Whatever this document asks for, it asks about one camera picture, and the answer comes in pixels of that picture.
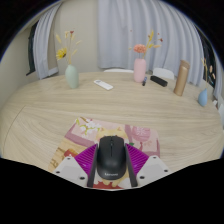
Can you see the blue vase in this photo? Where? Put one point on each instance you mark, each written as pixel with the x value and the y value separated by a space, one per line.
pixel 202 98

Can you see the cartoon print mouse pad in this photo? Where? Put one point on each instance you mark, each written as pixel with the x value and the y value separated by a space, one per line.
pixel 83 130

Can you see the white remote control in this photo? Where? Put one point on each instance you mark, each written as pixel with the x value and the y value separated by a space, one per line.
pixel 103 85

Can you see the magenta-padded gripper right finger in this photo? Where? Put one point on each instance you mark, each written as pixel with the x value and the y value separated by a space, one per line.
pixel 150 168

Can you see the orange dried flowers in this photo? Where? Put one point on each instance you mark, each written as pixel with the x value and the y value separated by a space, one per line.
pixel 139 48

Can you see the green vase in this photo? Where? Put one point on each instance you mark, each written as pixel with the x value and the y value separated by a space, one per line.
pixel 72 77

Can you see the white chair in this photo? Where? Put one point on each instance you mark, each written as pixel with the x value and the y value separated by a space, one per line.
pixel 118 70
pixel 163 72

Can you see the black computer mouse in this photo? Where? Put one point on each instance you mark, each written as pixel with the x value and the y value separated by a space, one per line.
pixel 111 156

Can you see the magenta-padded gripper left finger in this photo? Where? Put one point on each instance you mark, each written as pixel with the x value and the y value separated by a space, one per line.
pixel 71 168

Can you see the narrow white curtain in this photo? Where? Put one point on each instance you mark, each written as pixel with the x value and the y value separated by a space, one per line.
pixel 45 43
pixel 218 81

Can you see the yellow dried flowers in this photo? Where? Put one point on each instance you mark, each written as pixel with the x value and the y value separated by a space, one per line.
pixel 61 53

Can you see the wide white curtain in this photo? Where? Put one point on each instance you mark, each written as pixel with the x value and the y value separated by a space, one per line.
pixel 133 30

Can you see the pink vase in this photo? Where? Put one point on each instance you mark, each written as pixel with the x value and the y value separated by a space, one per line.
pixel 139 70

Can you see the gold drink bottle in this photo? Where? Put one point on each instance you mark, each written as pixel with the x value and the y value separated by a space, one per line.
pixel 182 78

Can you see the dark window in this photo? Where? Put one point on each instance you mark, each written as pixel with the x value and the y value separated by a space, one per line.
pixel 206 51
pixel 32 50

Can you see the dark pen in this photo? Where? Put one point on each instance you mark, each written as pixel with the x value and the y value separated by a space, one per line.
pixel 144 81

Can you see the beige dried flowers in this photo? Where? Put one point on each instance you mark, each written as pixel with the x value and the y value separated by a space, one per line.
pixel 205 66

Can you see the black box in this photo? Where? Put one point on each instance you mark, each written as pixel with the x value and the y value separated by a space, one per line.
pixel 159 81

